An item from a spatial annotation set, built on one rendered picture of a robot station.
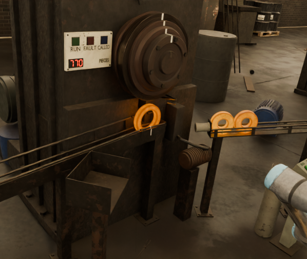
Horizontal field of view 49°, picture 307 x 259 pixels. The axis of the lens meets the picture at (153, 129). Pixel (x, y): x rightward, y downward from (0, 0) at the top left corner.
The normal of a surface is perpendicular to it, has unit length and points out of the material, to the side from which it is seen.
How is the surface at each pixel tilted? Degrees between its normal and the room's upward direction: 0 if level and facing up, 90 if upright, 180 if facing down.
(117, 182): 5
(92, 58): 90
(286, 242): 90
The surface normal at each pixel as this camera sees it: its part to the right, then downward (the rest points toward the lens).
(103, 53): 0.66, 0.37
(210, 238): 0.10, -0.91
